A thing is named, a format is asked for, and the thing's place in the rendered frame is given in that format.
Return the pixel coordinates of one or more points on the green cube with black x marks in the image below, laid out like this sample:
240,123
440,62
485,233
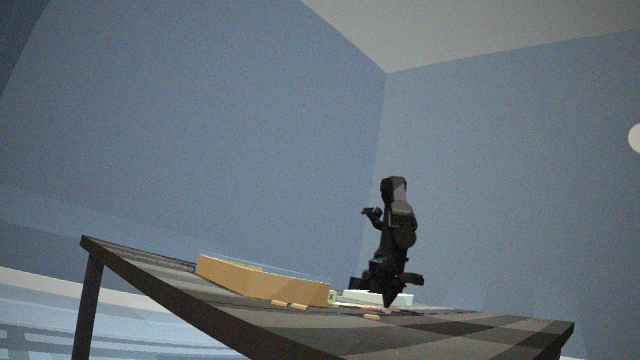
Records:
332,296

